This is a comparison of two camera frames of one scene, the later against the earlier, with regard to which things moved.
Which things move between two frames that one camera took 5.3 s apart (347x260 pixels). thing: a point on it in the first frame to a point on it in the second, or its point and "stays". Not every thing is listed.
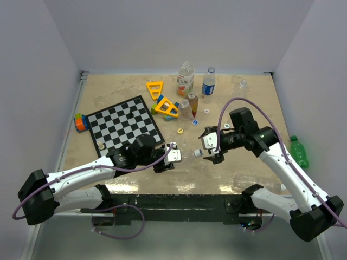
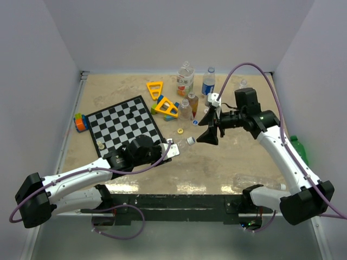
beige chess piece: x=101 y=146 stays
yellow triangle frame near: x=166 y=106 stays
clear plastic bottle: x=243 y=89 stays
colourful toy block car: x=81 y=122 stays
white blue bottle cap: x=198 y=153 to x=191 y=140
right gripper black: x=218 y=157 to x=210 y=135
